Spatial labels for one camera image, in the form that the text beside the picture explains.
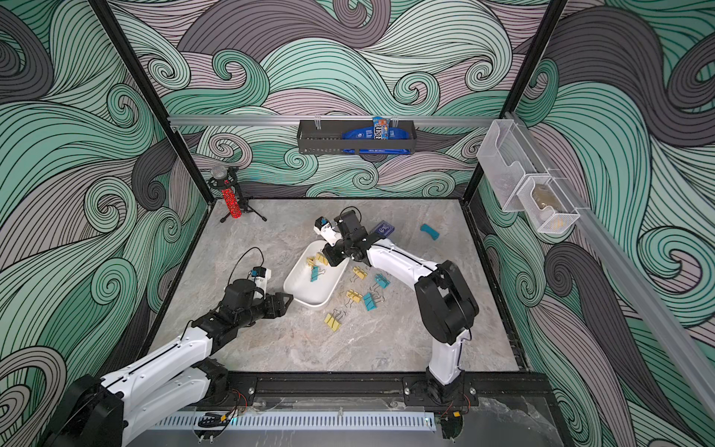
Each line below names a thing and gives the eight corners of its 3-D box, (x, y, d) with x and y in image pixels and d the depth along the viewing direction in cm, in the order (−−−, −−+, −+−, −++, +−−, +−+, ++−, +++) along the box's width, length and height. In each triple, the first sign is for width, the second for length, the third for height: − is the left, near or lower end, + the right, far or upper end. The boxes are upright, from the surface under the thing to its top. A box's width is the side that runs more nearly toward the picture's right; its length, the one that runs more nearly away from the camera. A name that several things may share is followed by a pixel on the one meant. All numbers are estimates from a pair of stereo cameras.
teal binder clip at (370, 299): (363, 310, 91) (364, 308, 89) (363, 295, 94) (363, 292, 92) (385, 310, 90) (385, 308, 89) (383, 295, 94) (384, 292, 92)
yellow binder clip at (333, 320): (324, 321, 88) (323, 317, 85) (337, 308, 91) (336, 304, 88) (334, 332, 86) (334, 328, 83) (347, 318, 89) (347, 314, 86)
